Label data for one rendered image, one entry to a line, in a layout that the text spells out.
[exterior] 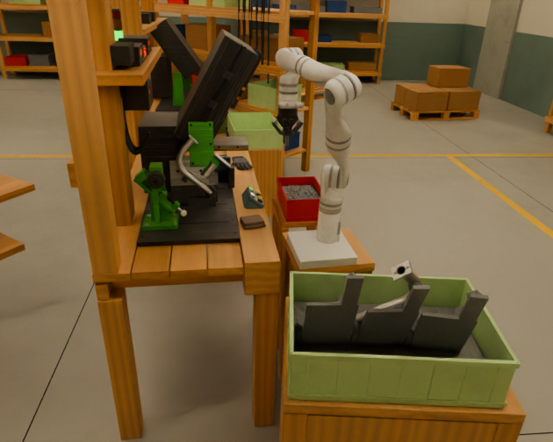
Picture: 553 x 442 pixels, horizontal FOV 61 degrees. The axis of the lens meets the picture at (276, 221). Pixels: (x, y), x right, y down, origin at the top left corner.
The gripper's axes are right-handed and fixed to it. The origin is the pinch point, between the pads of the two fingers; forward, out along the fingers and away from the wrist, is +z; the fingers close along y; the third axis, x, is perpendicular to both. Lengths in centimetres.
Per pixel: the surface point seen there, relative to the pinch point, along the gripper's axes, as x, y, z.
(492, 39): -757, -547, 24
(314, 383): 84, 4, 44
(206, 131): -39, 31, 7
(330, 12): -861, -235, -13
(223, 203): -30, 24, 40
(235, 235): 3.5, 20.8, 39.9
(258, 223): -2.9, 10.4, 37.7
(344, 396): 86, -4, 49
